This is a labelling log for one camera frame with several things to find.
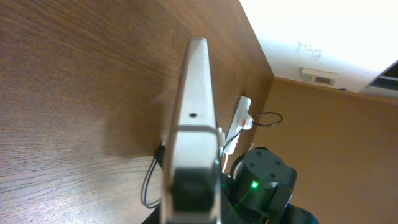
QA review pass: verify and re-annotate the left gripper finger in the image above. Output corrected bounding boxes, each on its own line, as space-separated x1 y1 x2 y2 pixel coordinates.
169 160 221 215

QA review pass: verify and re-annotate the black Galaxy flip phone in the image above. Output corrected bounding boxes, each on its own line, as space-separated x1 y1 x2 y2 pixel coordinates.
160 38 221 223

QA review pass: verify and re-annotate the thin black charging cable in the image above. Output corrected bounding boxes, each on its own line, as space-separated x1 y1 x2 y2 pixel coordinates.
140 111 284 210

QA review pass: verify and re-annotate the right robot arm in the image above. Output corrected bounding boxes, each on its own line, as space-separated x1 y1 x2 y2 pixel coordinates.
221 147 319 224

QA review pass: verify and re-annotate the white USB charger plug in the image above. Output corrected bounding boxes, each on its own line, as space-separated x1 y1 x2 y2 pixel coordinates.
238 113 254 130

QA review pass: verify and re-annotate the white power strip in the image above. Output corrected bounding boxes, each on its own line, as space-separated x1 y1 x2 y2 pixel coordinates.
224 96 251 155

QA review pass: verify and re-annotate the white wall air conditioner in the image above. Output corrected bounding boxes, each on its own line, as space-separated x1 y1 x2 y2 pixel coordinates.
302 68 338 86

